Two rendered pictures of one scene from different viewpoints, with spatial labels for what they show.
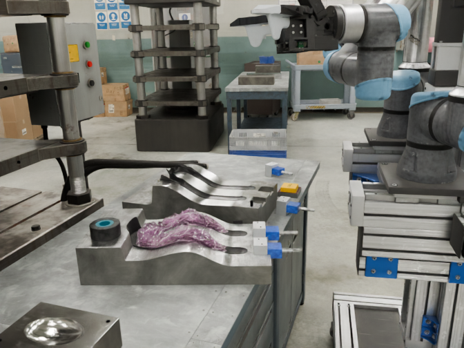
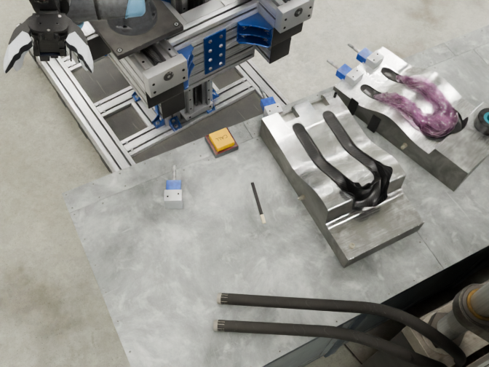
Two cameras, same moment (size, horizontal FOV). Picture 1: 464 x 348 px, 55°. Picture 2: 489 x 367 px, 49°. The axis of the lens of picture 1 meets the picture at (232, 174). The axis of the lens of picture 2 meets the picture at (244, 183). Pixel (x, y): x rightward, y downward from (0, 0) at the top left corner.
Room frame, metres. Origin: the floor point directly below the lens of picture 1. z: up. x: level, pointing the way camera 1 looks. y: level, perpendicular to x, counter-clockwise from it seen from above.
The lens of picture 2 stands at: (2.35, 0.43, 2.22)
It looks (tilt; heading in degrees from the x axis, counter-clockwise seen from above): 60 degrees down; 219
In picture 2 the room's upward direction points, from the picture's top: 5 degrees clockwise
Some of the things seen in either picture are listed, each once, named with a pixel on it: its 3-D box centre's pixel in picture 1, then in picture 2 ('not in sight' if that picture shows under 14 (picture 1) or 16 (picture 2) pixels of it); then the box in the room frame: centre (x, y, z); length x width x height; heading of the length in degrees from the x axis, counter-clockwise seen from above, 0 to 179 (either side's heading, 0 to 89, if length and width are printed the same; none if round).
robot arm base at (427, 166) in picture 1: (427, 157); not in sight; (1.17, -0.53, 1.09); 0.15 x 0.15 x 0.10
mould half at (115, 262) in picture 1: (180, 243); (418, 109); (1.16, 0.15, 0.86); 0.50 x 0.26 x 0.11; 88
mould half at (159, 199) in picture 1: (201, 193); (340, 169); (1.52, 0.11, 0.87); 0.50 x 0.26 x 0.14; 71
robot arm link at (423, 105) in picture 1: (434, 114); not in sight; (1.16, -0.53, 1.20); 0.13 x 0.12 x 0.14; 15
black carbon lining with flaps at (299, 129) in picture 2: (203, 181); (343, 155); (1.51, 0.10, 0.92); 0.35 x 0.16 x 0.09; 71
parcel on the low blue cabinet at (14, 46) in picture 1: (18, 43); not in sight; (8.05, 3.60, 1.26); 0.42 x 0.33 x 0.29; 82
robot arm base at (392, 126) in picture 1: (398, 121); (129, 4); (1.65, -0.63, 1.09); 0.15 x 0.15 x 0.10
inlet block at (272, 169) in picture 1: (279, 171); (174, 185); (1.89, -0.21, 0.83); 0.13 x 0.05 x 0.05; 46
